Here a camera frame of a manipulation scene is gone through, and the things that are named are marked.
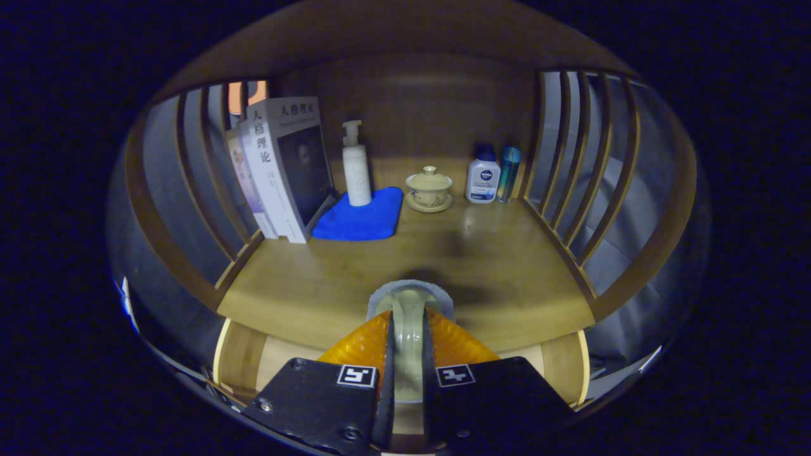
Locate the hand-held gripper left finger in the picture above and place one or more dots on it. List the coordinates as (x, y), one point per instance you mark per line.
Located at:
(385, 411)

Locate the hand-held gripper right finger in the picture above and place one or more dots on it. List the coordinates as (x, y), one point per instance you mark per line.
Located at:
(431, 405)

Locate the wooden countertop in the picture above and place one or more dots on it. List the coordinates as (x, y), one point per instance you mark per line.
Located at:
(494, 266)

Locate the wooden cabinet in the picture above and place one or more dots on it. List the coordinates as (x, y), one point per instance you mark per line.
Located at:
(431, 107)

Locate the blue folded cloth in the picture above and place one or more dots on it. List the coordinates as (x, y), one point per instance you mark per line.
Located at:
(361, 221)

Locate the beige lidded teacup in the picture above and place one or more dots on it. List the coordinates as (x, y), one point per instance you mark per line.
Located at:
(429, 187)

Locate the white lotion bottle blue cap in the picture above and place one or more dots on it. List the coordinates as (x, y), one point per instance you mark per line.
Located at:
(483, 180)

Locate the white pump bottle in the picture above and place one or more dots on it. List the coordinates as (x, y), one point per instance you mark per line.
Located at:
(357, 174)

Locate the teal slim bottle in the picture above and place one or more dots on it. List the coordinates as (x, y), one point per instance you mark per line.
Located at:
(508, 171)

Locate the thick white book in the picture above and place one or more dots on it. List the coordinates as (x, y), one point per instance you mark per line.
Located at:
(272, 164)

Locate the thin lilac book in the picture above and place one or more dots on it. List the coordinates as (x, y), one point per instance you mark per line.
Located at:
(244, 177)

